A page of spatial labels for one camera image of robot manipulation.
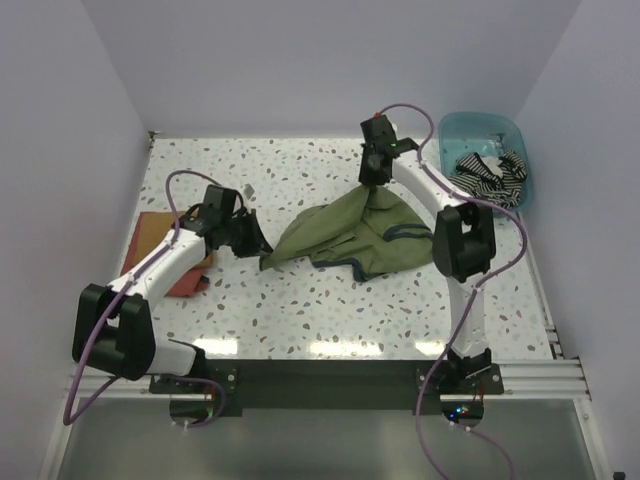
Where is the olive green tank top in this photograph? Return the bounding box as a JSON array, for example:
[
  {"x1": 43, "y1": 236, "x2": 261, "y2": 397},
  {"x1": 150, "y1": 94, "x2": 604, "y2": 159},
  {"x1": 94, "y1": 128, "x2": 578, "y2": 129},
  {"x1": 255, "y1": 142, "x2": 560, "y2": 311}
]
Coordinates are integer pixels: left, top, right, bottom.
[{"x1": 260, "y1": 186, "x2": 433, "y2": 282}]

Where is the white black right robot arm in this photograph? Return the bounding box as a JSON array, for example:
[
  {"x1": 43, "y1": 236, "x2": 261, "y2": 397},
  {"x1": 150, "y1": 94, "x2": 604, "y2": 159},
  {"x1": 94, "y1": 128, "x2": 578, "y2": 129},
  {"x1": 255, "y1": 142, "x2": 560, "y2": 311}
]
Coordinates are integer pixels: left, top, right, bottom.
[{"x1": 359, "y1": 113, "x2": 496, "y2": 393}]

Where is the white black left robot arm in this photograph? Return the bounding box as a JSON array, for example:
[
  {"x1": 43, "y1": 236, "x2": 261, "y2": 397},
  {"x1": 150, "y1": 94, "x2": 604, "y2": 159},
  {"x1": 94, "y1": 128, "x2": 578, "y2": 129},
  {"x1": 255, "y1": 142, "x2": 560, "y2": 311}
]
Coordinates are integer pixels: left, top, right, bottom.
[{"x1": 72, "y1": 185, "x2": 272, "y2": 392}]

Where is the folded rust red tank top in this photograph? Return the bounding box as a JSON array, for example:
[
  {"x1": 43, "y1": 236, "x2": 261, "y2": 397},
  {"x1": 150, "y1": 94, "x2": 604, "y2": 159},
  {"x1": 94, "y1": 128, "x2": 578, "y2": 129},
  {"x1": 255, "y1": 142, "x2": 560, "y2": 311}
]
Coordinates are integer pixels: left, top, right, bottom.
[{"x1": 124, "y1": 219, "x2": 211, "y2": 300}]

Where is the folded mustard orange tank top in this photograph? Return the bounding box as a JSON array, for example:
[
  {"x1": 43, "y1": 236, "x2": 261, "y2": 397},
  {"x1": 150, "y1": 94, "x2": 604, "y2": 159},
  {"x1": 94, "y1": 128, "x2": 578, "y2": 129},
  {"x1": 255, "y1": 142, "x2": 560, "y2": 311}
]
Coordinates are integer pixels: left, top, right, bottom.
[{"x1": 132, "y1": 210, "x2": 216, "y2": 266}]

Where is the black white striped tank top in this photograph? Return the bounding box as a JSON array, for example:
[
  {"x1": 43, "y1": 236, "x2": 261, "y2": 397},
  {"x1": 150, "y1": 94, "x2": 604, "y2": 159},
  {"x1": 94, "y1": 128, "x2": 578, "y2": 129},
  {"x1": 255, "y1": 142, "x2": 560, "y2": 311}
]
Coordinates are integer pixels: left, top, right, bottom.
[{"x1": 449, "y1": 150, "x2": 528, "y2": 209}]

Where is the translucent blue plastic bin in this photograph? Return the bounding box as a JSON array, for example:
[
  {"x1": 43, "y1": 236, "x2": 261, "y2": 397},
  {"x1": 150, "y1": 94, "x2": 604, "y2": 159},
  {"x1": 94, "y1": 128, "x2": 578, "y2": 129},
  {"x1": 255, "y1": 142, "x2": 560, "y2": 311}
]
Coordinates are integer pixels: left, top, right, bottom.
[{"x1": 438, "y1": 112, "x2": 533, "y2": 212}]

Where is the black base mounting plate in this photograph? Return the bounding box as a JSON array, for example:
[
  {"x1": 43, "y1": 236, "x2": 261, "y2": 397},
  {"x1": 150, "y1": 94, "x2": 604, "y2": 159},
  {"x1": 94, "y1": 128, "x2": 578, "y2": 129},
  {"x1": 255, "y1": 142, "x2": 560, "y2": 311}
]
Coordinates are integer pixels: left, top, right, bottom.
[{"x1": 149, "y1": 359, "x2": 505, "y2": 421}]

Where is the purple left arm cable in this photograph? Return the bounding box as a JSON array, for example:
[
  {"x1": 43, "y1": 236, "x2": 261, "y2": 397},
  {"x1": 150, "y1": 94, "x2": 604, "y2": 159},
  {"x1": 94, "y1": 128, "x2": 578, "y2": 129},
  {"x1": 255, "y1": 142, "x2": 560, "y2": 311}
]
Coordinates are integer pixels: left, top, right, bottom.
[{"x1": 62, "y1": 170, "x2": 232, "y2": 431}]

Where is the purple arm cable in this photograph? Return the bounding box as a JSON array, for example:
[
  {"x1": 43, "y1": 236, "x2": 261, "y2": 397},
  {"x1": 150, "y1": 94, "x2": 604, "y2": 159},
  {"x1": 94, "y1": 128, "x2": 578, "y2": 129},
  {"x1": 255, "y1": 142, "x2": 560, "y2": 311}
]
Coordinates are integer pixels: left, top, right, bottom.
[
  {"x1": 377, "y1": 102, "x2": 531, "y2": 480},
  {"x1": 62, "y1": 170, "x2": 232, "y2": 431}
]

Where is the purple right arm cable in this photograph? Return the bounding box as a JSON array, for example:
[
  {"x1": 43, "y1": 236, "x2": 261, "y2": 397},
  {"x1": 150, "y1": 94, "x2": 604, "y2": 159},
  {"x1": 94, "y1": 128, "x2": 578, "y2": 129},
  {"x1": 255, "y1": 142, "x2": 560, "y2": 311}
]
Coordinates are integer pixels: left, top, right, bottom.
[{"x1": 377, "y1": 102, "x2": 531, "y2": 480}]

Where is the aluminium front frame rail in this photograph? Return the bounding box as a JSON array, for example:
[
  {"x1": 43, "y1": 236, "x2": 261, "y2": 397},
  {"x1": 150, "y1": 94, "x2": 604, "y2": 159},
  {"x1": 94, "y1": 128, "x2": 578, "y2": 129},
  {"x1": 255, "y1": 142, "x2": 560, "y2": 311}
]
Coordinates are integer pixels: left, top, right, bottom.
[{"x1": 76, "y1": 359, "x2": 591, "y2": 400}]

